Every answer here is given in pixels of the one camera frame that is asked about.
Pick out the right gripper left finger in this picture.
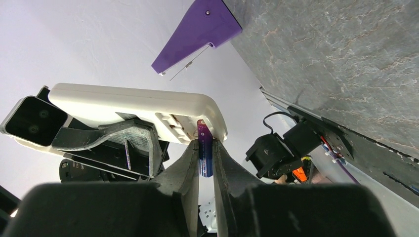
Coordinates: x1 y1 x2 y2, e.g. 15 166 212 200
151 140 199 237

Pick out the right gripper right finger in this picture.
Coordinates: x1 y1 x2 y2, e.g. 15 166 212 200
212 139 262 237

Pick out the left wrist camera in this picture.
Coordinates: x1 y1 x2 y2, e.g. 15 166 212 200
0 96 72 157

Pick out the blue purple battery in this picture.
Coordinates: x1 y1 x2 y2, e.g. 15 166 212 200
197 119 213 178

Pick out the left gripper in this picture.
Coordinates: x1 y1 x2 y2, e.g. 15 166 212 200
36 85 169 182

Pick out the purple stand with white device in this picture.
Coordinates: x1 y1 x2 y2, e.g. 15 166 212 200
151 0 242 75

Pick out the white remote control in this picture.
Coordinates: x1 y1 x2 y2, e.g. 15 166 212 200
48 83 228 145

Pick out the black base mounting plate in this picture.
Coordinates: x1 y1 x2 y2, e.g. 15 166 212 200
287 106 419 196

